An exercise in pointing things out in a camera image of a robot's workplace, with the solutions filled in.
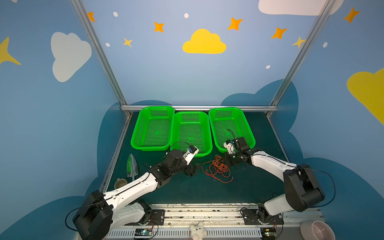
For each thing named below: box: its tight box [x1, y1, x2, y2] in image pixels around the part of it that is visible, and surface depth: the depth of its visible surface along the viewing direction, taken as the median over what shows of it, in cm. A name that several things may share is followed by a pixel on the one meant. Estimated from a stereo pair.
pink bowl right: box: [300, 220, 336, 240], surface depth 69 cm
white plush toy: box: [189, 221, 206, 240], surface depth 69 cm
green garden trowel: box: [127, 153, 139, 181], surface depth 93 cm
